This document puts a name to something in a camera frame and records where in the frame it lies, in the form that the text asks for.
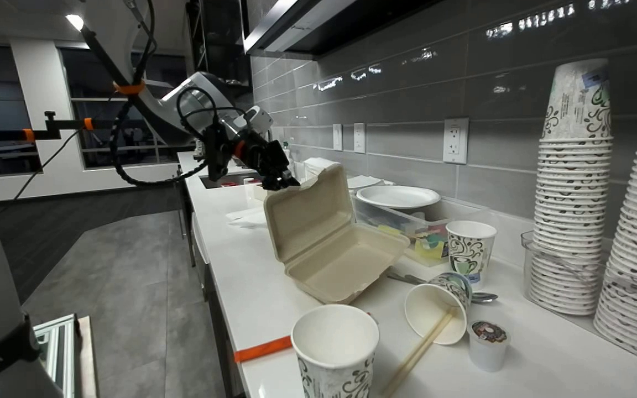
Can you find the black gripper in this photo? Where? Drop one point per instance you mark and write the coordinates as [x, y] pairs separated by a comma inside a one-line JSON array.
[[263, 153]]

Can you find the beige carton clamshell box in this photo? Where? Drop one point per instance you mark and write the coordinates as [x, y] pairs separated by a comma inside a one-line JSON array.
[[332, 244]]

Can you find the white paper towel stack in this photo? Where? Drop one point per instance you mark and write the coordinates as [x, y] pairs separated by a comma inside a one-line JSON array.
[[315, 166]]

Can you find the white paper napkin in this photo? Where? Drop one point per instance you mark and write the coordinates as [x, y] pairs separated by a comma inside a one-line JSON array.
[[246, 218]]

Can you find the white round plate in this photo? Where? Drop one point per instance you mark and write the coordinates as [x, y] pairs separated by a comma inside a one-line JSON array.
[[399, 195]]

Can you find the clear plastic storage container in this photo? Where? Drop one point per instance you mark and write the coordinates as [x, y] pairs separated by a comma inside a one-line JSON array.
[[421, 236]]

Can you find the orange tape strip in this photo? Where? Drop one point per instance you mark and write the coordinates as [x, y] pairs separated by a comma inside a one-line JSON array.
[[261, 348]]

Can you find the large patterned paper cup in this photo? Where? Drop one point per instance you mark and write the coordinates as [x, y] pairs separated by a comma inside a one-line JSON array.
[[332, 355]]

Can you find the upright patterned paper cup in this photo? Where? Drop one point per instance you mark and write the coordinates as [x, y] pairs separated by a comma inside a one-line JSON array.
[[469, 246]]

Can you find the tipped patterned paper cup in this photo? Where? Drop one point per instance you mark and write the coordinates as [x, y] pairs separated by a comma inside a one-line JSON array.
[[437, 312]]

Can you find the wooden chopstick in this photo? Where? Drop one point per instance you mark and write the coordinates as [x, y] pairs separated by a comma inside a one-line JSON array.
[[423, 352], [415, 357]]

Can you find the small white sauce cup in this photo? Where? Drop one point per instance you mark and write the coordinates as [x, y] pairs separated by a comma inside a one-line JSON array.
[[487, 344]]

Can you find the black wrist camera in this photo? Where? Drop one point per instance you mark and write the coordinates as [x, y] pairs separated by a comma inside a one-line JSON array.
[[220, 156]]

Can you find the white wall light switch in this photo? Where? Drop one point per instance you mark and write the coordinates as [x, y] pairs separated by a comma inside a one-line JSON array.
[[336, 136]]

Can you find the white wall power outlet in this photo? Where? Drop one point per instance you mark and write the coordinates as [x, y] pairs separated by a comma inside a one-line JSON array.
[[359, 137], [453, 139]]

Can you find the aluminium frame rail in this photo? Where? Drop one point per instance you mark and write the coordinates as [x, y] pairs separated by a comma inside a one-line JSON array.
[[65, 355]]

